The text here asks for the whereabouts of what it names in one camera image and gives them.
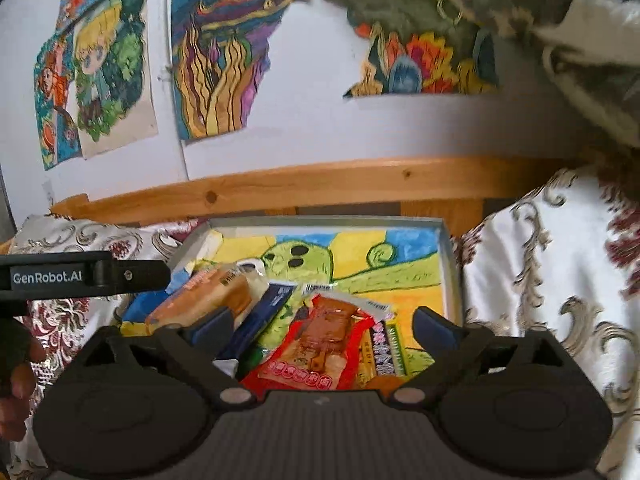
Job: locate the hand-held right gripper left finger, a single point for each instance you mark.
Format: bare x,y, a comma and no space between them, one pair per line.
210,327

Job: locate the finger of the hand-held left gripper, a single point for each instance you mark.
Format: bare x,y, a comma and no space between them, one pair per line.
140,275

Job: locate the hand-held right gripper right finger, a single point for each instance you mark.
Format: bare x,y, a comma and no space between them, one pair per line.
434,330

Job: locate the packaged bread loaf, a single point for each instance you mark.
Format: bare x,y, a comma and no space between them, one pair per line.
200,300

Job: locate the green striped snack packet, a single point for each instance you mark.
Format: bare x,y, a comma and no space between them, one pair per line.
386,355

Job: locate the red snack packet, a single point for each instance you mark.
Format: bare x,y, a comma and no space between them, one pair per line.
315,350

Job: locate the person's left hand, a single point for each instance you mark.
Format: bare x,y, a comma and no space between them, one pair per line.
22,380

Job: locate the dark blue snack packet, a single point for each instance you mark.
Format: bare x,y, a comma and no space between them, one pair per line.
262,315

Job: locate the grey tray with drawing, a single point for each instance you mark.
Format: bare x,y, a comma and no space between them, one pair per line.
350,265

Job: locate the grey patterned cloth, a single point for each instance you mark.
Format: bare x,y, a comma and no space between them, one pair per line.
590,45

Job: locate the colourful wall poster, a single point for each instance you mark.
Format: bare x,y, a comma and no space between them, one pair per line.
50,110

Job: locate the wooden bed frame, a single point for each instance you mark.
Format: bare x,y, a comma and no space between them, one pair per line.
325,182

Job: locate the blond figure wall poster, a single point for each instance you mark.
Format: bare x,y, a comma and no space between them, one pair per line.
112,75

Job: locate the swirl pattern wall poster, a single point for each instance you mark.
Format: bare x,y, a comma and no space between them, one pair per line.
225,45

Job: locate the flower wall poster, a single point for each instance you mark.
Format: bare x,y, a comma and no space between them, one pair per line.
425,55

